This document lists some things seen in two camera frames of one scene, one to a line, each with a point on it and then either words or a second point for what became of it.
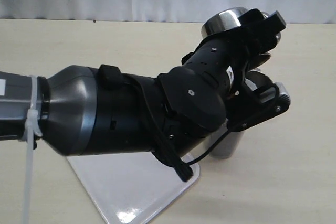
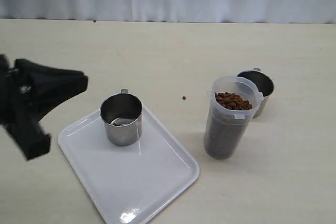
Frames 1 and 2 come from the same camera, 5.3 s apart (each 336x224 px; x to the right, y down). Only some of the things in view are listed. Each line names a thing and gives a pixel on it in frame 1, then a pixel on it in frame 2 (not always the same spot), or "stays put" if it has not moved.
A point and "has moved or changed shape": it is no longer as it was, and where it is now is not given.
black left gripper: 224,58 to 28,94
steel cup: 224,19 has moved or changed shape
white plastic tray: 130,188 stays put
